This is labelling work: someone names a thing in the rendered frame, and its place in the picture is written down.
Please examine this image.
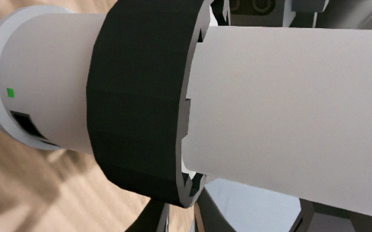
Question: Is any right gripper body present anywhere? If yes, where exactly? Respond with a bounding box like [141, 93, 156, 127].
[289, 11, 317, 28]

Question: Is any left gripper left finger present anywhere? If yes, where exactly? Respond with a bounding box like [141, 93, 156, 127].
[124, 199, 170, 232]

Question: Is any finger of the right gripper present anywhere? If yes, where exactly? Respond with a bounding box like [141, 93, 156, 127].
[204, 176, 218, 185]

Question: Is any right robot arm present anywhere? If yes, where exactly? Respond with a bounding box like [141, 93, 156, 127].
[229, 0, 372, 30]

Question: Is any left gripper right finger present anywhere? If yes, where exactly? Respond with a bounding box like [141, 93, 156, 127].
[194, 186, 237, 232]

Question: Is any black clamp ring half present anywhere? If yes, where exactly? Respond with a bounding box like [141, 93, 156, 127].
[86, 0, 231, 209]

